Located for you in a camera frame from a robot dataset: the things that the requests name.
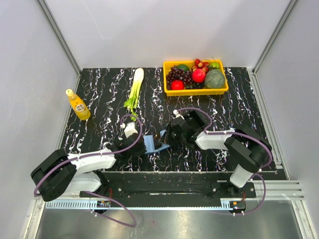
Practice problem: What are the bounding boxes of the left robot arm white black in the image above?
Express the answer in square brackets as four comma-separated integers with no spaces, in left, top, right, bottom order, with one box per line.
[30,133,146,202]

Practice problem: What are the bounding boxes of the yellow juice bottle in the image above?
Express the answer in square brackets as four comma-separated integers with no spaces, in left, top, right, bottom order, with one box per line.
[65,89,91,120]

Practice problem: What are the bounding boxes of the blue leather card holder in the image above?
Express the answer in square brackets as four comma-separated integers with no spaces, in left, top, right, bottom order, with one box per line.
[143,135,170,154]

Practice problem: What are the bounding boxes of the green avocado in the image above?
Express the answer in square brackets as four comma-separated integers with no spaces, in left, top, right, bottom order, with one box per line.
[177,64,189,72]

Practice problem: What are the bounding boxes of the yellow plastic fruit bin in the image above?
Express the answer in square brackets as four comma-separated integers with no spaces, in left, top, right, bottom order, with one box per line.
[163,59,229,97]

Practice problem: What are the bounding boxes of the green apple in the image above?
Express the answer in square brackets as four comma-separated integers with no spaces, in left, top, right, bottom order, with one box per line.
[208,62,220,70]

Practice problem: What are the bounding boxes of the red pink peach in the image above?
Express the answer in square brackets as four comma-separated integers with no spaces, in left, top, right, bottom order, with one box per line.
[192,69,206,83]

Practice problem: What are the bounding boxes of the purple grape bunch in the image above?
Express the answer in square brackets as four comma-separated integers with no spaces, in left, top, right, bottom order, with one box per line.
[166,66,194,90]

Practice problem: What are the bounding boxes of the black plastic card box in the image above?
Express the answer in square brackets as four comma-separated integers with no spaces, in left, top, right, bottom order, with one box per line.
[183,110,206,130]

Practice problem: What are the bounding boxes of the red apple front left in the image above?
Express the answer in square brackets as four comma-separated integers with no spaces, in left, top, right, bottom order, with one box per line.
[170,80,184,90]

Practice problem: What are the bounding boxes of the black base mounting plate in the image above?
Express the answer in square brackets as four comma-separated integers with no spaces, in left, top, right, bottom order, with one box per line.
[95,179,256,199]

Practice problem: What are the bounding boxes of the green netted melon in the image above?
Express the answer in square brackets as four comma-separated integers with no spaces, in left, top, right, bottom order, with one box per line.
[204,70,225,89]

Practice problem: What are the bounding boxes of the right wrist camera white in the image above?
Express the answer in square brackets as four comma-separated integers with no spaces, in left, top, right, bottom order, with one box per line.
[173,110,184,119]

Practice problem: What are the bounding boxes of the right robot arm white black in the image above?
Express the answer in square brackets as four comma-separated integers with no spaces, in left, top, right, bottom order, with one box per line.
[159,113,273,197]

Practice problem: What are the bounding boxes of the celery stalk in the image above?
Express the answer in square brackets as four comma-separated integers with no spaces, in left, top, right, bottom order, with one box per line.
[124,68,144,117]

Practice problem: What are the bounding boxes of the black card edgewise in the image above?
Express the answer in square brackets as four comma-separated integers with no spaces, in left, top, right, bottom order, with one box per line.
[154,129,169,149]

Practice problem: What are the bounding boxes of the red cherry cluster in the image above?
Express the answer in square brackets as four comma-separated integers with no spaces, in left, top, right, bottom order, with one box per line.
[191,58,210,73]

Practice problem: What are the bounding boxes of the dark blueberry cluster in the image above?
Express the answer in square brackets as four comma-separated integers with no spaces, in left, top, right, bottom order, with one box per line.
[184,83,204,90]

